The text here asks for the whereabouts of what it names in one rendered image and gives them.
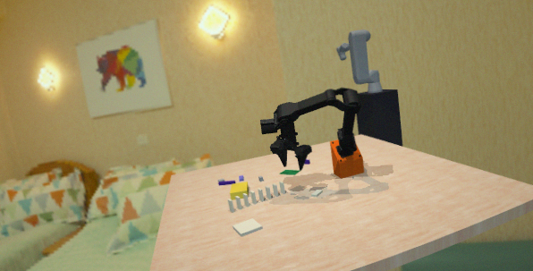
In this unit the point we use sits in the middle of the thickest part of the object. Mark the yellow rectangular block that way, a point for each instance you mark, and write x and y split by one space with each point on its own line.
238 188

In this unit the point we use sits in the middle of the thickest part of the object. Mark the green rectangular block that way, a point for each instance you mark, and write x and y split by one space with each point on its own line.
290 172

